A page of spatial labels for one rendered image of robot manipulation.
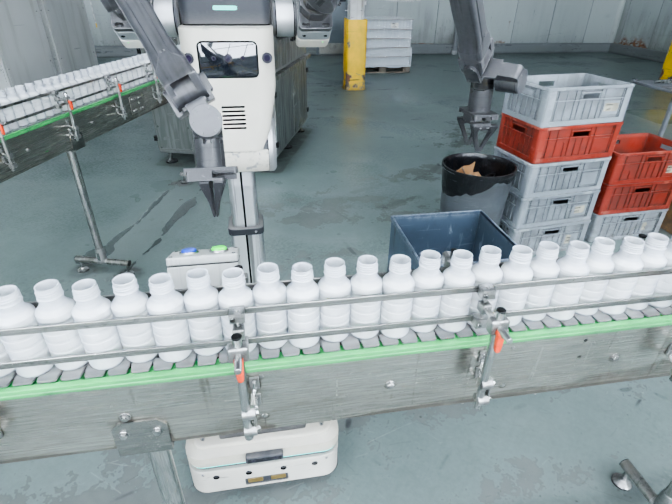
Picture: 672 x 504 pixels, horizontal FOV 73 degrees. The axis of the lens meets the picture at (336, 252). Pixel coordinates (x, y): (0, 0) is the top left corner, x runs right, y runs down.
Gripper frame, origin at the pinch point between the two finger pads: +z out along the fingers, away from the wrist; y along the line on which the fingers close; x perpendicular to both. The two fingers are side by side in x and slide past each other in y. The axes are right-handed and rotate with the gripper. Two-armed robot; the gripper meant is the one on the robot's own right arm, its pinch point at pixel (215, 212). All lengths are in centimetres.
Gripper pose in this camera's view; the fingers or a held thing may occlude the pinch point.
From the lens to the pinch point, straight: 96.1
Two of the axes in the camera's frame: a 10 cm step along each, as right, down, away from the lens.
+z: 0.5, 9.8, 1.9
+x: -1.7, -1.8, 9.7
